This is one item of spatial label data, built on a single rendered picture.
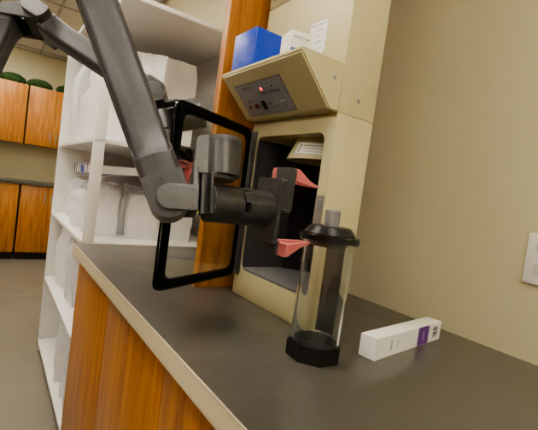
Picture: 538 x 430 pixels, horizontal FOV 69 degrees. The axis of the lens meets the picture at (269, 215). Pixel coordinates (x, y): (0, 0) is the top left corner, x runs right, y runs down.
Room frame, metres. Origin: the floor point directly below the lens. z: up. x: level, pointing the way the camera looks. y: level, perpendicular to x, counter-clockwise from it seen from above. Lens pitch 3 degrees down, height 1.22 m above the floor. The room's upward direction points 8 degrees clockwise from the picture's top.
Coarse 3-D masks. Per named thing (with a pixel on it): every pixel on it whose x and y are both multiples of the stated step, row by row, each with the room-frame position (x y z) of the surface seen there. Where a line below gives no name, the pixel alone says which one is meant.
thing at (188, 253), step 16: (192, 128) 0.84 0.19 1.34; (208, 128) 0.89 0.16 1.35; (224, 128) 0.95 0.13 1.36; (192, 144) 0.85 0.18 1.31; (192, 160) 0.85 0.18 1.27; (160, 224) 0.79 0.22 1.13; (176, 224) 0.83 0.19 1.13; (192, 224) 0.88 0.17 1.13; (208, 224) 0.93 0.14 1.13; (224, 224) 0.99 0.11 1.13; (160, 240) 0.79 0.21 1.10; (176, 240) 0.84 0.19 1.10; (192, 240) 0.89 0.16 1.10; (208, 240) 0.94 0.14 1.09; (224, 240) 1.00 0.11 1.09; (176, 256) 0.84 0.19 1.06; (192, 256) 0.89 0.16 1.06; (208, 256) 0.95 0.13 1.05; (224, 256) 1.01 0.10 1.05; (176, 272) 0.85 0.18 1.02; (192, 272) 0.90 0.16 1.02
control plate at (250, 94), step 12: (252, 84) 0.94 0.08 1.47; (264, 84) 0.90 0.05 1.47; (276, 84) 0.87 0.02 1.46; (240, 96) 1.01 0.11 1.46; (252, 96) 0.97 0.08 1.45; (264, 96) 0.94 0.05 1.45; (276, 96) 0.90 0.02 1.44; (288, 96) 0.87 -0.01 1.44; (252, 108) 1.01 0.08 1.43; (264, 108) 0.97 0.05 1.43; (276, 108) 0.93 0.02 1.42; (288, 108) 0.90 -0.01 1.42
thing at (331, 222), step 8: (328, 216) 0.69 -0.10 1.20; (336, 216) 0.69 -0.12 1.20; (312, 224) 0.69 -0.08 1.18; (320, 224) 0.71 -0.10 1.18; (328, 224) 0.69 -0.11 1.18; (336, 224) 0.69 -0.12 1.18; (312, 232) 0.68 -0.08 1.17; (320, 232) 0.67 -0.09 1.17; (328, 232) 0.66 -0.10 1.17; (336, 232) 0.66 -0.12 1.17; (344, 232) 0.67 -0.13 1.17; (352, 232) 0.69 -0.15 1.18
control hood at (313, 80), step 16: (304, 48) 0.76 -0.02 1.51; (256, 64) 0.88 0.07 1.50; (272, 64) 0.84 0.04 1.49; (288, 64) 0.81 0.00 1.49; (304, 64) 0.77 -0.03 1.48; (320, 64) 0.78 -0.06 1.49; (336, 64) 0.81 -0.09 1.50; (224, 80) 1.01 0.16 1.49; (240, 80) 0.96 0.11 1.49; (288, 80) 0.84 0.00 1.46; (304, 80) 0.80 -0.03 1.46; (320, 80) 0.79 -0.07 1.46; (336, 80) 0.81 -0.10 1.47; (304, 96) 0.84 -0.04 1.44; (320, 96) 0.80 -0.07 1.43; (336, 96) 0.82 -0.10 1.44; (288, 112) 0.91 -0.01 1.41; (304, 112) 0.87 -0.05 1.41; (320, 112) 0.84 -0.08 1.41
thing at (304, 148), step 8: (296, 144) 0.97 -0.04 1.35; (304, 144) 0.94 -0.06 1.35; (312, 144) 0.93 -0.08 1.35; (320, 144) 0.92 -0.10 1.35; (296, 152) 0.94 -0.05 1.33; (304, 152) 0.93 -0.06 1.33; (312, 152) 0.92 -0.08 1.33; (320, 152) 0.91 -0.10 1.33; (296, 160) 1.05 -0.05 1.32; (304, 160) 1.06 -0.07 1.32; (312, 160) 1.07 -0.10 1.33; (320, 160) 1.07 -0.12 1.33
